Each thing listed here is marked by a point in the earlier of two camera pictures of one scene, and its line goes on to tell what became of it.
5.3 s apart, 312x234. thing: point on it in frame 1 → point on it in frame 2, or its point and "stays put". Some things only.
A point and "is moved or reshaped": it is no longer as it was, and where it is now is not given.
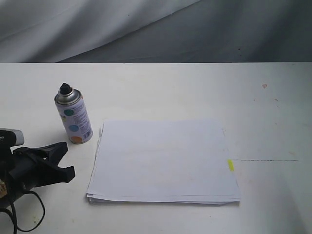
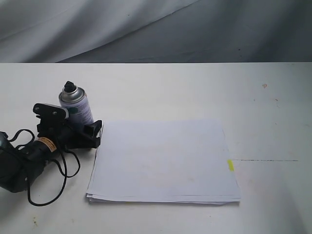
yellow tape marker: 230,165 stays put
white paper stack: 175,162 stays put
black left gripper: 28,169 → 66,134
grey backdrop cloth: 155,31 stays put
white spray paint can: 71,106 is moved or reshaped
